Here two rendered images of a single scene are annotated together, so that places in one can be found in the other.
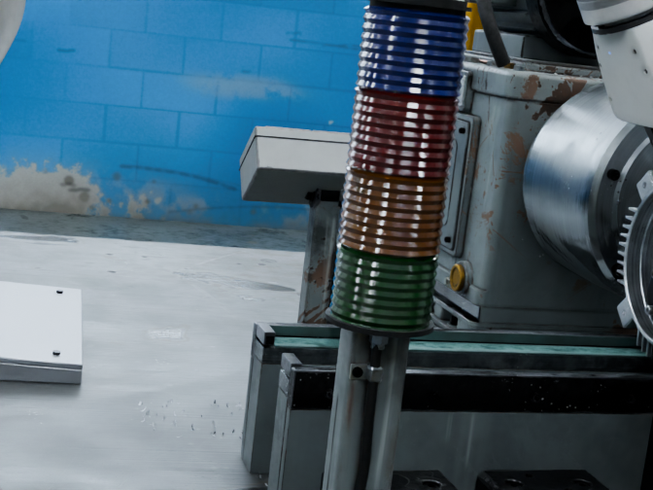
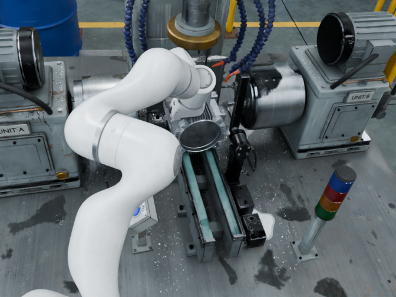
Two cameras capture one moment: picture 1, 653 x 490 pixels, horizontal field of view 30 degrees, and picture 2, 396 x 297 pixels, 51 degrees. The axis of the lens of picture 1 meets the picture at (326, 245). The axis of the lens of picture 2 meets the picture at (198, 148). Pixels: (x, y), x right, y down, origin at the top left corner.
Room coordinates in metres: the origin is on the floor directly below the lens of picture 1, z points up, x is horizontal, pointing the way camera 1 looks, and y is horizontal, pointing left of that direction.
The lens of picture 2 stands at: (1.12, 0.72, 2.06)
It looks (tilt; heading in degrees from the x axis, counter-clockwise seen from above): 47 degrees down; 269
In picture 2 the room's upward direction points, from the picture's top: 7 degrees clockwise
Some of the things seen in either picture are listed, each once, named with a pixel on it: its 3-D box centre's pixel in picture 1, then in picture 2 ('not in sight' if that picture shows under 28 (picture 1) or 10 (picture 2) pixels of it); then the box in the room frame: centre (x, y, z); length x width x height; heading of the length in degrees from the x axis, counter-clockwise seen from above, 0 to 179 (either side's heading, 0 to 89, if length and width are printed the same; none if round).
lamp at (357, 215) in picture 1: (393, 209); (332, 198); (0.69, -0.04, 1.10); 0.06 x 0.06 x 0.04
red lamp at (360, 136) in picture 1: (402, 131); (336, 189); (0.69, -0.04, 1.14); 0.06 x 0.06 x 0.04
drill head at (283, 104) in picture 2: not in sight; (273, 95); (0.83, -0.56, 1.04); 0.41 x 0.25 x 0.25; 17
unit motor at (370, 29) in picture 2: not in sight; (357, 70); (0.53, -0.62, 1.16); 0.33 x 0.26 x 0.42; 17
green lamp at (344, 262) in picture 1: (383, 285); (327, 207); (0.69, -0.04, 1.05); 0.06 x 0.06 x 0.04
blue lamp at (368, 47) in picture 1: (412, 52); (342, 180); (0.69, -0.04, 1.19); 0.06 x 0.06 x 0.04
